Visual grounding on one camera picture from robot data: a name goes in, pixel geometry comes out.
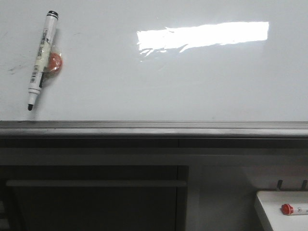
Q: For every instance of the black tray hook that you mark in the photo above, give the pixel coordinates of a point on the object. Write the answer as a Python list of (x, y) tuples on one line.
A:
[(279, 185), (304, 185)]

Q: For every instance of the grey horizontal crossbar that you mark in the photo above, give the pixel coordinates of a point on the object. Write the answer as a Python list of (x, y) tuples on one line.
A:
[(96, 183)]

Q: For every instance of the red capped whiteboard marker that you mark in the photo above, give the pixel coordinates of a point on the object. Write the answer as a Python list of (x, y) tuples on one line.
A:
[(292, 209)]

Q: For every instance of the white black whiteboard marker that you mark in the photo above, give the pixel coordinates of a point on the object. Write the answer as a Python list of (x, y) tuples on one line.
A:
[(42, 58)]

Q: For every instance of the white whiteboard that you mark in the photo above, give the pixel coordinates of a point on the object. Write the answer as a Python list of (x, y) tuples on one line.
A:
[(178, 68)]

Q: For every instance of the white marker tray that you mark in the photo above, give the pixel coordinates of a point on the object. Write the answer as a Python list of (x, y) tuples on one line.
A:
[(268, 205)]

